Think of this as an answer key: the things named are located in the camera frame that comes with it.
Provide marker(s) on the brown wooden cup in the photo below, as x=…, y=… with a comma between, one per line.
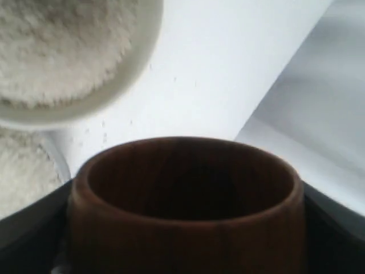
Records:
x=186, y=205

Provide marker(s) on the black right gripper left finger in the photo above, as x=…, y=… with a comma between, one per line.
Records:
x=32, y=237

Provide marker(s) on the rice in cream bowl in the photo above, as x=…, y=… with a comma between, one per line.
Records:
x=56, y=52

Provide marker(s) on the round steel tray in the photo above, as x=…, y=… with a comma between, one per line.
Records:
x=57, y=156

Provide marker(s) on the rice in steel tray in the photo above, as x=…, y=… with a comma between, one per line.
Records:
x=28, y=172

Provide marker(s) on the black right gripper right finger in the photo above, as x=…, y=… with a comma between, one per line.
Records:
x=335, y=235

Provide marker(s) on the white backdrop curtain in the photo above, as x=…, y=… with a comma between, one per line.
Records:
x=313, y=115

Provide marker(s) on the spilled rice on table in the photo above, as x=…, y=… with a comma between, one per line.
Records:
x=162, y=102

